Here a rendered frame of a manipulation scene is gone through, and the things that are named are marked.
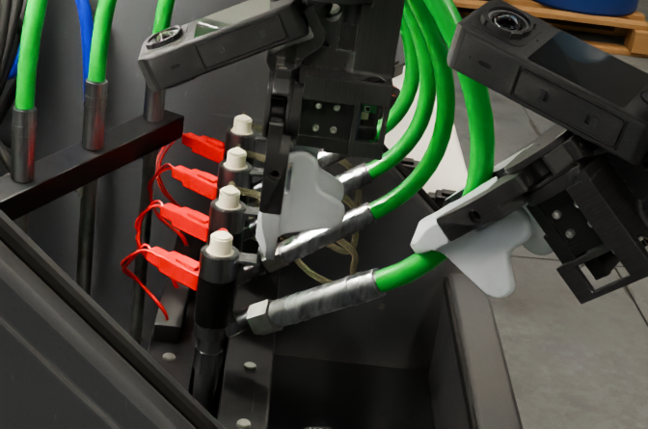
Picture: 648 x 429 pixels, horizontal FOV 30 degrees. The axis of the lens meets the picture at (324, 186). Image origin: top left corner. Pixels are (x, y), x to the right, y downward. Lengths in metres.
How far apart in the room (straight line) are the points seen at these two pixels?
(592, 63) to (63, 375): 0.29
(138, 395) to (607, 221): 0.24
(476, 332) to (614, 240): 0.53
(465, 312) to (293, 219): 0.36
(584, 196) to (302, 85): 0.25
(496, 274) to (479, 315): 0.49
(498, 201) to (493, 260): 0.06
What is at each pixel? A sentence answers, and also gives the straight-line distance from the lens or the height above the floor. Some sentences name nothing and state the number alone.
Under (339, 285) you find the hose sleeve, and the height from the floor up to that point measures 1.15.
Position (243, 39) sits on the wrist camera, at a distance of 0.79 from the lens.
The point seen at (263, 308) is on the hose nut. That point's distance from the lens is 0.77.
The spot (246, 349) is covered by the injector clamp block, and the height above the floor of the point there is 0.98.
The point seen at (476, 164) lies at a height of 1.25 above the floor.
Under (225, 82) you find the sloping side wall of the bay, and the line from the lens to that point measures 1.15.
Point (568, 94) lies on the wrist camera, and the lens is 0.59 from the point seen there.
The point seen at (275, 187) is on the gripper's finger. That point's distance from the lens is 0.80.
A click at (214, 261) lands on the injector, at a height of 1.10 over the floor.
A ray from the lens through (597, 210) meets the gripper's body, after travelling 0.61.
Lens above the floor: 1.50
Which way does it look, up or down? 23 degrees down
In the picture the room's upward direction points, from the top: 8 degrees clockwise
